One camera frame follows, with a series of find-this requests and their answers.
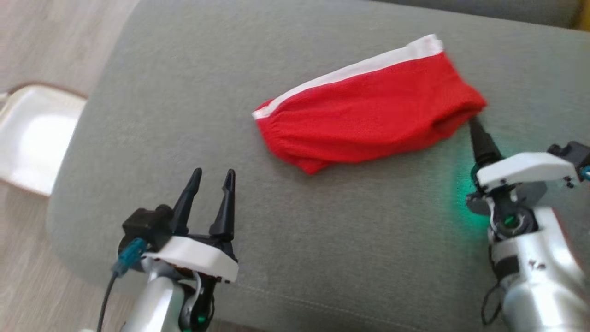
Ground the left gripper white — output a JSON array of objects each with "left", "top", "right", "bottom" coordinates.
[{"left": 141, "top": 168, "right": 239, "bottom": 330}]

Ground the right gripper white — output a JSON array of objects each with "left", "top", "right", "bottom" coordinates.
[{"left": 466, "top": 116, "right": 579, "bottom": 240}]

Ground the red mesh shorts white band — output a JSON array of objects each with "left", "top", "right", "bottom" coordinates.
[{"left": 252, "top": 34, "right": 488, "bottom": 175}]

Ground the grey sofa back cushion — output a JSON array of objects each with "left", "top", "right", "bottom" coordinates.
[{"left": 369, "top": 0, "right": 582, "bottom": 29}]

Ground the yellow sofa cushion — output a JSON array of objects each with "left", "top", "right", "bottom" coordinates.
[{"left": 572, "top": 0, "right": 590, "bottom": 31}]

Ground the white tray with brown rim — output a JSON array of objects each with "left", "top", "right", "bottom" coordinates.
[{"left": 0, "top": 83, "right": 88, "bottom": 197}]

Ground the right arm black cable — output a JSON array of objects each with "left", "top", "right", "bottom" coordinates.
[{"left": 481, "top": 165, "right": 590, "bottom": 326}]

